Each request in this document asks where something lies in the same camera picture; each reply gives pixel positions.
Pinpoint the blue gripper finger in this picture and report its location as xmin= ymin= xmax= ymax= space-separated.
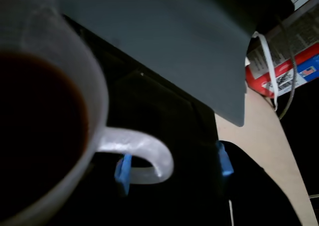
xmin=214 ymin=140 xmax=235 ymax=197
xmin=114 ymin=153 xmax=133 ymax=197

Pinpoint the white cup with dark liquid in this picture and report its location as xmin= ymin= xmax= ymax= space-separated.
xmin=0 ymin=0 xmax=174 ymax=226

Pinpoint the black rubber work mat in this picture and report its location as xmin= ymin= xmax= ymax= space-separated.
xmin=62 ymin=13 xmax=220 ymax=226

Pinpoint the grey silicone mat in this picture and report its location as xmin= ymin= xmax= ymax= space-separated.
xmin=57 ymin=0 xmax=282 ymax=128

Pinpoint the red and white carton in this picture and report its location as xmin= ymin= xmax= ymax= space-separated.
xmin=245 ymin=0 xmax=319 ymax=98

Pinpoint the flat white strap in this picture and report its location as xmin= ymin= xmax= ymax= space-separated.
xmin=245 ymin=31 xmax=279 ymax=112

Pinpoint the grey braided cable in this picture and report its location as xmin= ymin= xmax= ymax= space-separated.
xmin=278 ymin=18 xmax=299 ymax=121

